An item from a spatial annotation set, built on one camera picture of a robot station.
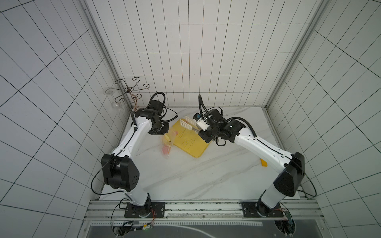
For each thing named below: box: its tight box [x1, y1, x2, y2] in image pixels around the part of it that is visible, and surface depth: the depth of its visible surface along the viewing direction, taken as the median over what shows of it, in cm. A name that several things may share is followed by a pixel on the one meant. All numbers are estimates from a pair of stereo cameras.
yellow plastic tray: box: [172, 119, 210, 159], surface depth 99 cm
